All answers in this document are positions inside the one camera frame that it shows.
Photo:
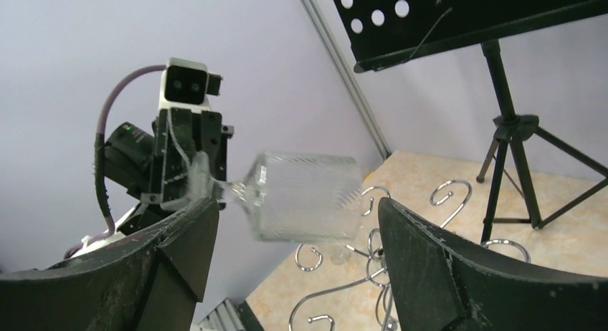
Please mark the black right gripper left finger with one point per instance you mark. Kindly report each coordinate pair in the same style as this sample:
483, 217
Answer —
150, 280

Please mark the ribbed wine glass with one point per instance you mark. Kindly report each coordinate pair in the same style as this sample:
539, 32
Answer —
305, 198

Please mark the chrome wine glass rack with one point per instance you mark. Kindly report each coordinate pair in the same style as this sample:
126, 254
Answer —
373, 254

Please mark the black music stand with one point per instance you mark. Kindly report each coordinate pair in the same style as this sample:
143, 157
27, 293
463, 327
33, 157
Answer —
388, 33

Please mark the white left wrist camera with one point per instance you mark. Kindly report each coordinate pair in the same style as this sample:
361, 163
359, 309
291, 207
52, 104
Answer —
187, 84

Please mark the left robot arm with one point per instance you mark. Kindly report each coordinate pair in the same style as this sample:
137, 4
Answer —
127, 162

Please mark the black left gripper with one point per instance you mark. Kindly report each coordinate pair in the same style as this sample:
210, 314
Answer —
189, 149

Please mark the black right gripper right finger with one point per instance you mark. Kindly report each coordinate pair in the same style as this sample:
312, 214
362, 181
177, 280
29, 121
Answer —
441, 281

